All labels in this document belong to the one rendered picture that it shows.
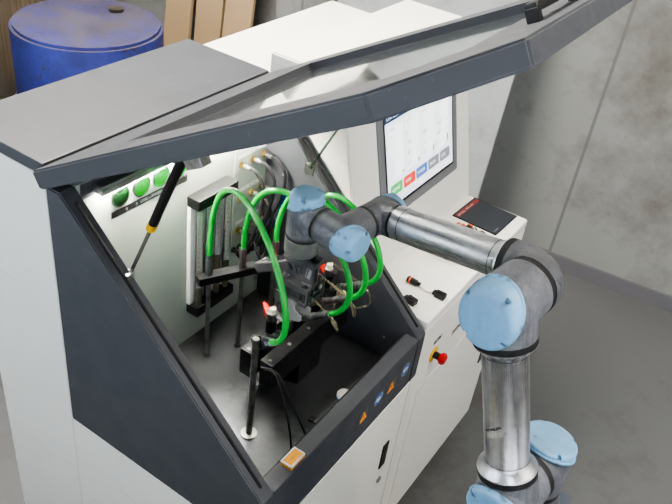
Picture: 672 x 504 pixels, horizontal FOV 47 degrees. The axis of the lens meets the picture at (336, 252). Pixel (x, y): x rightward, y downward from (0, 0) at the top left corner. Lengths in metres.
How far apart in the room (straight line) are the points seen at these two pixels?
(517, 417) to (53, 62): 2.60
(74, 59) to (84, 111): 1.70
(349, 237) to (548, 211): 2.66
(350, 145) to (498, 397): 0.82
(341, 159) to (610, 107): 2.08
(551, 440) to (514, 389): 0.26
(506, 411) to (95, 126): 1.01
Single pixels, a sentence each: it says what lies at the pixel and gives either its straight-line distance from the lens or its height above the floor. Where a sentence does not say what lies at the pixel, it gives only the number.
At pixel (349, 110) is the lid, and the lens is 0.99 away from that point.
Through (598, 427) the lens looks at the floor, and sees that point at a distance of 3.41.
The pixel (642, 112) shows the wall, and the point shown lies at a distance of 3.81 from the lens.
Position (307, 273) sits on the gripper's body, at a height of 1.27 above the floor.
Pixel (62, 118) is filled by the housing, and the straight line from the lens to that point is 1.74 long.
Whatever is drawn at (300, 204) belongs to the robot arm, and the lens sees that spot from 1.57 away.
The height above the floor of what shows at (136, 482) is 0.72.
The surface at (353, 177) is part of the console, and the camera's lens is 1.98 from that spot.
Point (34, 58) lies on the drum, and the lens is 3.55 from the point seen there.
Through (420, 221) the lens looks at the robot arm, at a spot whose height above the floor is 1.45.
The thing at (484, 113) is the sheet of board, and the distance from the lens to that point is 3.66.
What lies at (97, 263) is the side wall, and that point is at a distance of 1.57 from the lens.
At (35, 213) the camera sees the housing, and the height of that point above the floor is 1.37.
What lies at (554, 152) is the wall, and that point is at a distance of 3.96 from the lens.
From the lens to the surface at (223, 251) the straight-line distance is 2.04.
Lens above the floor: 2.27
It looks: 35 degrees down
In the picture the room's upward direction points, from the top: 8 degrees clockwise
